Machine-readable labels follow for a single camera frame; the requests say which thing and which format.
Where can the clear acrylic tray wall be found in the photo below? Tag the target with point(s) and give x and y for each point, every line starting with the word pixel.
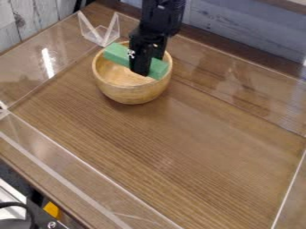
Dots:
pixel 37 148

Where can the brown wooden bowl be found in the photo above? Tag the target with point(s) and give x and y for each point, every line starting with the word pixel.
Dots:
pixel 120 84

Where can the yellow and black device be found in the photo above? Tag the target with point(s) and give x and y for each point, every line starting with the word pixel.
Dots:
pixel 58 215

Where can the green rectangular block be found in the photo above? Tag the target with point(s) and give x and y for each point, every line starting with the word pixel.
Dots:
pixel 117 54

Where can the clear acrylic corner bracket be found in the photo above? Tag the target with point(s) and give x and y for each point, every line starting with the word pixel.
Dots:
pixel 100 35

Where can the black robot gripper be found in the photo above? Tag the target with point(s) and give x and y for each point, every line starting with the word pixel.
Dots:
pixel 161 16

